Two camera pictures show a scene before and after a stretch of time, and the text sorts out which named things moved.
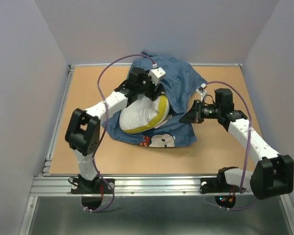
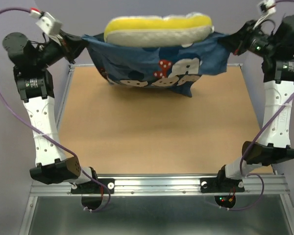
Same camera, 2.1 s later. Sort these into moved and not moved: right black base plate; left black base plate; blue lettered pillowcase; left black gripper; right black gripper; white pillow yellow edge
Moved: left black gripper; white pillow yellow edge; right black gripper; blue lettered pillowcase
Not moved: right black base plate; left black base plate
